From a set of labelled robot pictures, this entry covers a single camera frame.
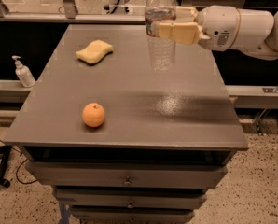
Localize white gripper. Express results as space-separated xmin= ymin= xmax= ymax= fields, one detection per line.
xmin=151 ymin=6 xmax=240 ymax=51

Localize clear plastic water bottle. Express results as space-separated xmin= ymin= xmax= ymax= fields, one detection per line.
xmin=145 ymin=0 xmax=176 ymax=73

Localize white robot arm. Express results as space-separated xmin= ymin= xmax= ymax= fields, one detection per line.
xmin=147 ymin=6 xmax=278 ymax=61

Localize white pump dispenser bottle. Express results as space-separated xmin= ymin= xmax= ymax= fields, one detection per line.
xmin=12 ymin=55 xmax=35 ymax=88

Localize yellow sponge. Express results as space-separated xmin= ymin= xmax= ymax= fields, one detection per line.
xmin=76 ymin=40 xmax=114 ymax=64

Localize orange fruit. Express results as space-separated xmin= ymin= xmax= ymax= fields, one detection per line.
xmin=82 ymin=103 xmax=105 ymax=128

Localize grey drawer cabinet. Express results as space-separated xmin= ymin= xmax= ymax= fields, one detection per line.
xmin=5 ymin=24 xmax=247 ymax=224

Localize black chair leg with caster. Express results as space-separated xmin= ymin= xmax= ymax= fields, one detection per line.
xmin=0 ymin=146 xmax=11 ymax=188

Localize metal railing frame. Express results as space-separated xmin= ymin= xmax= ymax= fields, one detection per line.
xmin=0 ymin=0 xmax=278 ymax=27

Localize black floor cable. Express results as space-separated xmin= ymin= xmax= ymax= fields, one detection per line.
xmin=0 ymin=131 xmax=38 ymax=186

